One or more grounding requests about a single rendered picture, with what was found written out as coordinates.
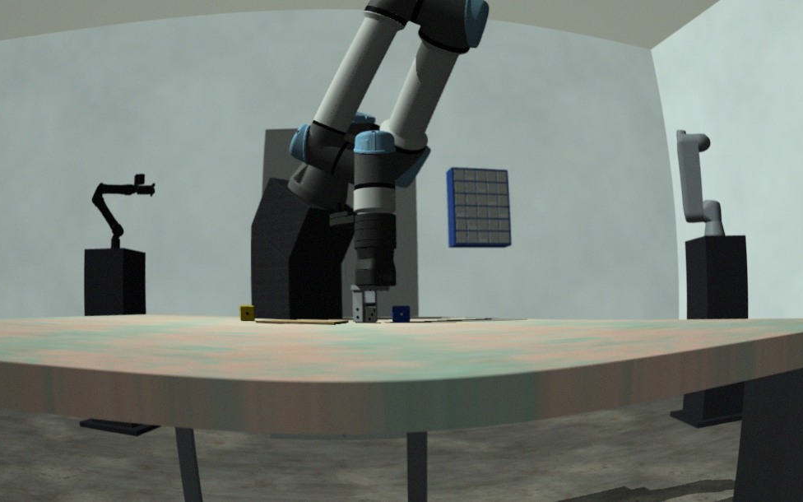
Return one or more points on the yellow die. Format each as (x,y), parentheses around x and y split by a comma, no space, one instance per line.
(247,313)

